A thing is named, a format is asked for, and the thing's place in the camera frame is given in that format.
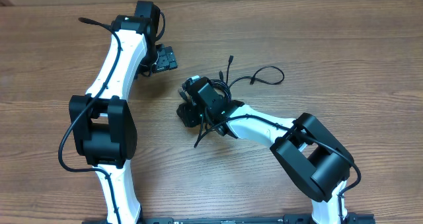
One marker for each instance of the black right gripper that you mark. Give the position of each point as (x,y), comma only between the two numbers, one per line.
(187,112)

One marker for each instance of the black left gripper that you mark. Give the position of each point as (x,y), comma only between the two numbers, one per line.
(166,59)

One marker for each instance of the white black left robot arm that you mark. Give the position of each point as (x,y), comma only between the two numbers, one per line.
(102,136)

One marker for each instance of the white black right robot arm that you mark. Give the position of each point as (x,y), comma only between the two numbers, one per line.
(317,163)

